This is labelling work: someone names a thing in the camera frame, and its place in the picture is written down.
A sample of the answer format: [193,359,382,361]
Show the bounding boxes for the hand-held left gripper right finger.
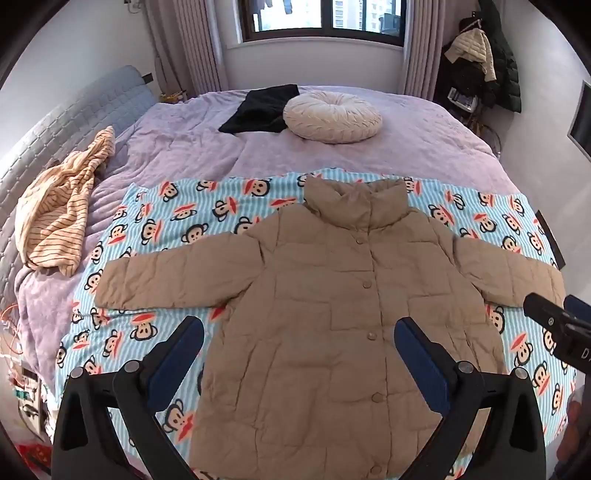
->
[394,316,548,480]

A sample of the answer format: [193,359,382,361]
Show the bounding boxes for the purple bedspread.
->
[14,85,522,393]

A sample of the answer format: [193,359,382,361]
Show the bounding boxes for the wall screen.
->
[567,80,591,160]

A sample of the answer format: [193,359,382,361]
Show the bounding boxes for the hanging beige jacket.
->
[444,28,495,81]

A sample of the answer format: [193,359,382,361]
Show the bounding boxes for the hanging black coat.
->
[475,0,522,114]

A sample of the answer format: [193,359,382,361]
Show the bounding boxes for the red basket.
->
[9,440,52,477]

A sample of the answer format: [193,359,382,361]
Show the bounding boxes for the round cream cushion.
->
[283,90,383,145]

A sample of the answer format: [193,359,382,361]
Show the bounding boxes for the tan puffer jacket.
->
[95,176,568,480]

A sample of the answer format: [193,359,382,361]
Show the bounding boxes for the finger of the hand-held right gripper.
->
[564,295,591,326]
[523,292,572,331]

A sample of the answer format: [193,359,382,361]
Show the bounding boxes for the monkey printed blue blanket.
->
[55,168,578,480]

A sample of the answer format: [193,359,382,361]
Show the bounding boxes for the mauve curtain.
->
[402,0,462,100]
[150,0,229,97]

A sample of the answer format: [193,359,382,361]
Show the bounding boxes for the cluttered bedside stand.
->
[0,295,58,444]

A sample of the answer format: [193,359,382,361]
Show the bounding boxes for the grey quilted headboard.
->
[0,65,155,278]

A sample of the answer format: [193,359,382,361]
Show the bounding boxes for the dark framed window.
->
[238,0,407,47]

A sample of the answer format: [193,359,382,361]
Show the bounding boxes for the black cloth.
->
[218,84,301,136]

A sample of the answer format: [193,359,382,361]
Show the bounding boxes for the beige striped cloth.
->
[14,126,116,278]

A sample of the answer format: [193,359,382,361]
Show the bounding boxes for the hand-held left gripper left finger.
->
[51,316,206,480]

